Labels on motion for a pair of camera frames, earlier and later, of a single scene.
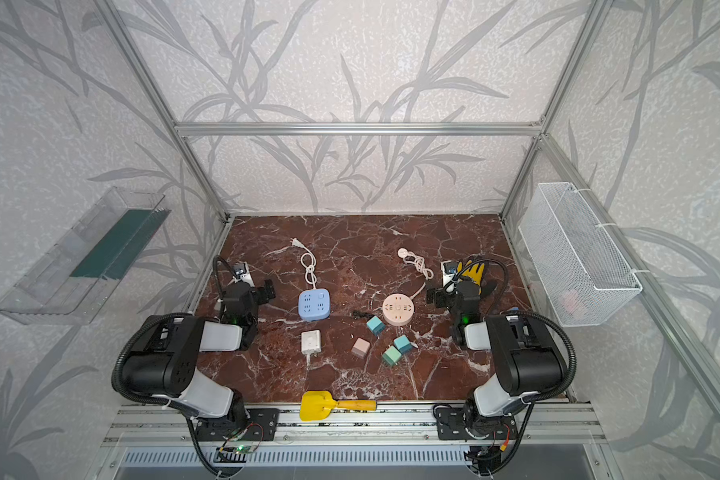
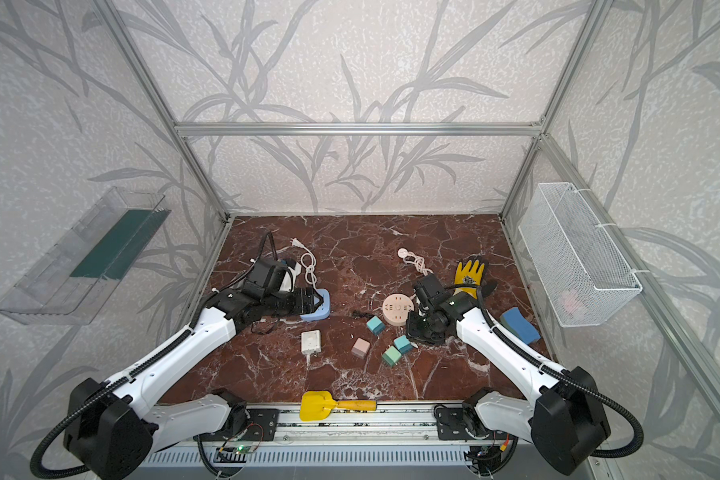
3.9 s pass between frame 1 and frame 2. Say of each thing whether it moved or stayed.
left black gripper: moved
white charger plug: stayed
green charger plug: stayed
